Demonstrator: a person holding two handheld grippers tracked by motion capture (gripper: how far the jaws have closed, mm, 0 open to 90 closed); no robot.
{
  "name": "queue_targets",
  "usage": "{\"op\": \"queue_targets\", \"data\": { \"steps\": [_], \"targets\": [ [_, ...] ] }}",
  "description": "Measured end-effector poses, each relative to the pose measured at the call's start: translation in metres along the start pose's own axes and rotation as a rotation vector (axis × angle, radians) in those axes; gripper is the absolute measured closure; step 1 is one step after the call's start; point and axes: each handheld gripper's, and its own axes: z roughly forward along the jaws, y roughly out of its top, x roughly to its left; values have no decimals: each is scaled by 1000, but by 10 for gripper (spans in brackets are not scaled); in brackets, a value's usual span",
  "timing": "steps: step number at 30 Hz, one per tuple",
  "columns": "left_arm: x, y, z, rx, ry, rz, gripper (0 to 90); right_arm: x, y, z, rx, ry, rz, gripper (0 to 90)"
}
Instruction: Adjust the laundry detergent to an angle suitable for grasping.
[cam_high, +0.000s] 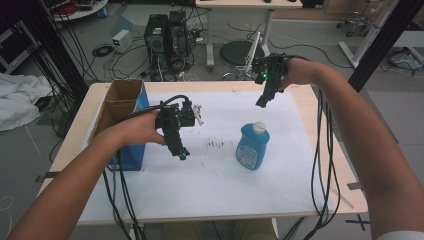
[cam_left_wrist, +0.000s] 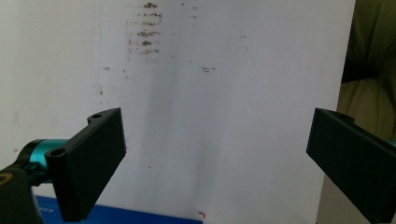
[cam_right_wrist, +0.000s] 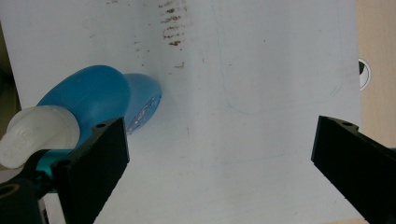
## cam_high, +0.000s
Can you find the round white table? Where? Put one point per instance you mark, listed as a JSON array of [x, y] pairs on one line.
[[86, 10]]

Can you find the person's left hand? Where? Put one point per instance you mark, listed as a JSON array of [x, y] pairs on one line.
[[141, 130]]

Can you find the black tape cross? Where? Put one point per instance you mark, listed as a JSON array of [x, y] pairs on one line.
[[358, 221]]

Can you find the blue cardboard box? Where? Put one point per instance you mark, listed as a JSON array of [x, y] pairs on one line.
[[130, 160]]

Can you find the white sleeve cuff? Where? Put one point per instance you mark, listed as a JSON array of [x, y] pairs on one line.
[[403, 236]]

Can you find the small white device box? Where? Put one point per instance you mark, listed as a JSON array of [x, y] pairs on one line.
[[121, 40]]

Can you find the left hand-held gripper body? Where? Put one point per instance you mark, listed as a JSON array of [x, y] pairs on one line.
[[175, 116]]

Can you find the black round stool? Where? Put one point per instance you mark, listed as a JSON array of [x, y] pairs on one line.
[[238, 52]]

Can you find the blue bottle with white cap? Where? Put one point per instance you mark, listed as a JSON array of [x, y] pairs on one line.
[[251, 150]]

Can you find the white paper sheet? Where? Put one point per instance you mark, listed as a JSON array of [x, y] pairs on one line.
[[206, 186]]

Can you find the grey tape strip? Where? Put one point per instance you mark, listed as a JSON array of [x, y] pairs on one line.
[[354, 186]]

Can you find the person's right hand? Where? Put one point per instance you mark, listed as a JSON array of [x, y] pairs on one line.
[[301, 71]]

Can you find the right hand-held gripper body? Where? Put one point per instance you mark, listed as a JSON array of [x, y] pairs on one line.
[[271, 68]]

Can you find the white crumpled cloth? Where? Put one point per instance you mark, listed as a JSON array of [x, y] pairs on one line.
[[20, 100]]

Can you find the white-legged wooden desk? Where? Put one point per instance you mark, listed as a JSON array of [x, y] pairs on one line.
[[248, 3]]

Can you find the black metal post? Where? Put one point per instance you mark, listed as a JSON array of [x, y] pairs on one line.
[[383, 40], [56, 46]]

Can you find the office chair wheel base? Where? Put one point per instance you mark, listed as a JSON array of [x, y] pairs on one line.
[[355, 21]]

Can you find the white metal stand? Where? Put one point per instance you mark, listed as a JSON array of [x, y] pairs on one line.
[[370, 36]]

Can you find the black computer tower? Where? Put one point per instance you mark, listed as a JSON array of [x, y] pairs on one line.
[[177, 33], [155, 36]]

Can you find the white slanted bar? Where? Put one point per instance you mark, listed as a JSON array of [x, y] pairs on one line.
[[253, 50]]

